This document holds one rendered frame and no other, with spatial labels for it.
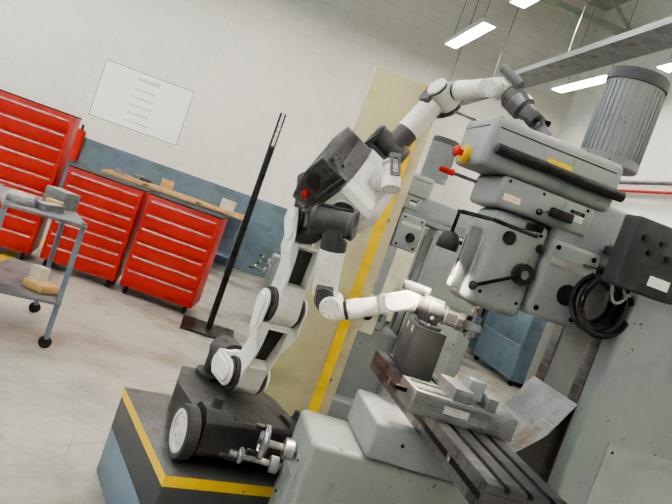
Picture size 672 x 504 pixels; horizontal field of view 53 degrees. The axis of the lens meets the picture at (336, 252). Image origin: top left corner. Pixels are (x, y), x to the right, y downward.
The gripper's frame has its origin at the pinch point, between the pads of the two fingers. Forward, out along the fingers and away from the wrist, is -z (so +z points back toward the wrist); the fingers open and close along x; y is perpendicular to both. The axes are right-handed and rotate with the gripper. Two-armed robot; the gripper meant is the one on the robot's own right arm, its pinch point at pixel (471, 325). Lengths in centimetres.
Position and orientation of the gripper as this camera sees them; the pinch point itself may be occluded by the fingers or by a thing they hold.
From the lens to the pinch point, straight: 233.5
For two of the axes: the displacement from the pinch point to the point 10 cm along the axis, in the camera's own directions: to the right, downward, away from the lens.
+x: 1.5, -0.1, 9.9
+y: -3.5, 9.4, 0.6
